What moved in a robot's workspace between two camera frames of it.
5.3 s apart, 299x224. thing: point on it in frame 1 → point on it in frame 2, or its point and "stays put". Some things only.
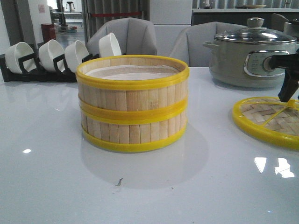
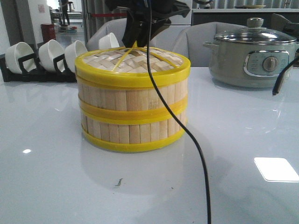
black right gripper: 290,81 → 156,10
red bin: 48,31 stays put
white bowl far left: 14,52 stays put
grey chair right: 188,42 stays put
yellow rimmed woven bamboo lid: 268,118 → 127,67
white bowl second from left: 47,52 stays put
